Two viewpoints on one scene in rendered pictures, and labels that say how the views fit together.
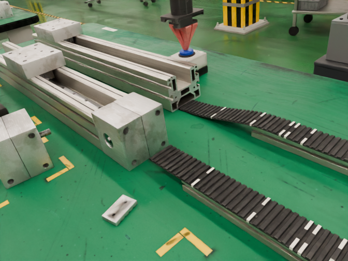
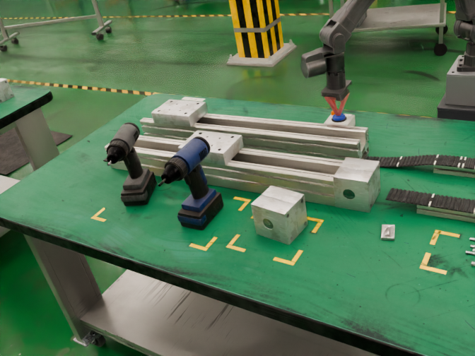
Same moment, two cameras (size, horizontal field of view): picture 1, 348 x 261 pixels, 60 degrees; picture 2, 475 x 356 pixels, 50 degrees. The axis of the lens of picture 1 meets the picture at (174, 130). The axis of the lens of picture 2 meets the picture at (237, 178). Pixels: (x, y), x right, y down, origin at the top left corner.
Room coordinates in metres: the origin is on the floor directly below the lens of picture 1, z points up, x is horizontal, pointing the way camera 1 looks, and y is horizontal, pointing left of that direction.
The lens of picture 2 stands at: (-0.47, 0.67, 1.59)
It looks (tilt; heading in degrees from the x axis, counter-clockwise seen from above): 32 degrees down; 344
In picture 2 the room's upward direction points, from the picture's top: 12 degrees counter-clockwise
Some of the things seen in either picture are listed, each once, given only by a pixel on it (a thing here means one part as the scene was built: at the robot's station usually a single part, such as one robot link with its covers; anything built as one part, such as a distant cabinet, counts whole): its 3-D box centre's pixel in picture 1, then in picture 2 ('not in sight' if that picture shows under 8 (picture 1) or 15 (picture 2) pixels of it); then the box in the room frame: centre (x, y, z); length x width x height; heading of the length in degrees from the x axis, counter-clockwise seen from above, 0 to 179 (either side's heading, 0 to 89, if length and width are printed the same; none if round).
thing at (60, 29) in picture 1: (59, 33); (180, 116); (1.16, 0.36, 0.87); 0.16 x 0.11 x 0.07; 38
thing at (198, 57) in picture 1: (185, 64); (338, 128); (0.82, -0.06, 0.81); 0.10 x 0.08 x 0.06; 128
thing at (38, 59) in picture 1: (35, 63); (211, 150); (0.84, 0.36, 0.87); 0.16 x 0.11 x 0.07; 38
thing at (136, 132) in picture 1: (136, 126); (358, 181); (0.50, 0.07, 0.83); 0.12 x 0.09 x 0.10; 128
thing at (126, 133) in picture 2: not in sight; (128, 169); (0.86, 0.61, 0.89); 0.20 x 0.08 x 0.22; 150
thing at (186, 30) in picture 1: (187, 31); (338, 99); (0.83, -0.08, 0.90); 0.07 x 0.07 x 0.09; 38
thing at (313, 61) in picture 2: not in sight; (321, 54); (0.82, -0.03, 1.07); 0.12 x 0.09 x 0.12; 84
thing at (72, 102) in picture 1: (41, 80); (215, 164); (0.84, 0.36, 0.82); 0.80 x 0.10 x 0.09; 38
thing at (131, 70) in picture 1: (97, 58); (244, 135); (0.96, 0.21, 0.82); 0.80 x 0.10 x 0.09; 38
